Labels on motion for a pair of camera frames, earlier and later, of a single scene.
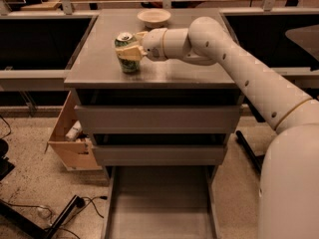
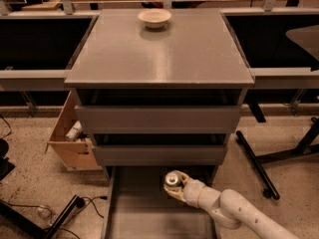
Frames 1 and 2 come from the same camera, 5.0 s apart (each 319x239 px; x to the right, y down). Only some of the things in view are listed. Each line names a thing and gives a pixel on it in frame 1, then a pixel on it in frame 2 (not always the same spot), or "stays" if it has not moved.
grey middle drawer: (159, 155) stays
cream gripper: (154, 44) → (192, 190)
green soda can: (128, 66) → (172, 179)
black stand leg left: (9, 211) stays
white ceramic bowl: (155, 18) stays
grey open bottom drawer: (161, 202) stays
